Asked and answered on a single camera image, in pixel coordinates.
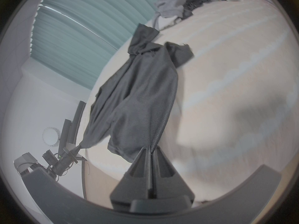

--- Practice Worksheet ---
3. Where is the blue-green curtain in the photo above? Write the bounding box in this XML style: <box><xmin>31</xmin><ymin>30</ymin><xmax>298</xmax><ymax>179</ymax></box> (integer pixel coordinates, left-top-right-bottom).
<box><xmin>30</xmin><ymin>6</ymin><xmax>117</xmax><ymax>91</ymax></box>
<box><xmin>38</xmin><ymin>0</ymin><xmax>187</xmax><ymax>52</ymax></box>

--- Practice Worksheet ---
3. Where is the black shiny garment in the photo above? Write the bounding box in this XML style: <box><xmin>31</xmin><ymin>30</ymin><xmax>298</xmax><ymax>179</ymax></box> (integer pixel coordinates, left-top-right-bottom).
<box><xmin>182</xmin><ymin>0</ymin><xmax>206</xmax><ymax>18</ymax></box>

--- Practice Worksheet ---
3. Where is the black T-shirt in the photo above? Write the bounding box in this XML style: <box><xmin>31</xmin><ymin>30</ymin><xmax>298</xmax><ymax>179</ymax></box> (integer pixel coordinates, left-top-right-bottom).
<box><xmin>81</xmin><ymin>23</ymin><xmax>195</xmax><ymax>163</ymax></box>

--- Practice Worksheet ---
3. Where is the bed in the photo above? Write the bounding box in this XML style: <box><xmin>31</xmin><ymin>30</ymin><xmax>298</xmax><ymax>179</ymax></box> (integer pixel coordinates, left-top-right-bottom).
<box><xmin>81</xmin><ymin>0</ymin><xmax>297</xmax><ymax>202</ymax></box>

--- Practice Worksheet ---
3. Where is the round white mirror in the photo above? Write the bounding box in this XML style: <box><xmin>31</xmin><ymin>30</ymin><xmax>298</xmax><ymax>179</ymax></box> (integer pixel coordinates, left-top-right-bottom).
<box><xmin>43</xmin><ymin>127</ymin><xmax>59</xmax><ymax>146</ymax></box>

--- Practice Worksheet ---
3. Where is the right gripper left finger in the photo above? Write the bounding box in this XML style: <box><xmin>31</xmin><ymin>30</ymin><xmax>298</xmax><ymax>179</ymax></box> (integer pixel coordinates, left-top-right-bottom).
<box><xmin>110</xmin><ymin>146</ymin><xmax>153</xmax><ymax>205</ymax></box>

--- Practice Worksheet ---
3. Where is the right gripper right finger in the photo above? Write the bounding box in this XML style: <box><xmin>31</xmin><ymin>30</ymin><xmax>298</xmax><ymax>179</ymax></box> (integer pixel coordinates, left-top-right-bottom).
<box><xmin>153</xmin><ymin>146</ymin><xmax>195</xmax><ymax>203</ymax></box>

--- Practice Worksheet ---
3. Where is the grey knitted garment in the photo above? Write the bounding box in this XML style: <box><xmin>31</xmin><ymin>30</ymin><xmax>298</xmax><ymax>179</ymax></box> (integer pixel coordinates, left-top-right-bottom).
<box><xmin>153</xmin><ymin>0</ymin><xmax>187</xmax><ymax>30</ymax></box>

